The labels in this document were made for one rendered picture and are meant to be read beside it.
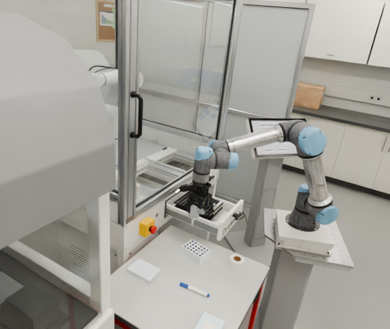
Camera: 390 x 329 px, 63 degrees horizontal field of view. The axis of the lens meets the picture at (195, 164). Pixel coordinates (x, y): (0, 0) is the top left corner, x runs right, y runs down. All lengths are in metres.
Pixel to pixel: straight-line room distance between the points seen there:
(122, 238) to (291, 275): 1.02
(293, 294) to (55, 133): 1.72
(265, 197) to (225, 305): 1.45
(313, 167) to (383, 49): 3.25
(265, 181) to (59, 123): 2.10
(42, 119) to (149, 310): 0.90
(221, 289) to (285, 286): 0.68
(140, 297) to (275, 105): 2.31
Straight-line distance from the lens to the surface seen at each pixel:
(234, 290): 1.51
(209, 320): 1.32
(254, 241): 2.96
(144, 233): 1.59
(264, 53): 3.22
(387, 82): 5.06
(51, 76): 0.80
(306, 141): 1.47
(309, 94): 4.72
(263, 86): 3.24
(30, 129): 0.73
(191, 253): 1.60
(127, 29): 1.23
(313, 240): 1.82
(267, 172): 2.62
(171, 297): 1.44
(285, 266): 2.00
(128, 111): 1.28
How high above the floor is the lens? 1.80
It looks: 24 degrees down
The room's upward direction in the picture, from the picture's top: 6 degrees clockwise
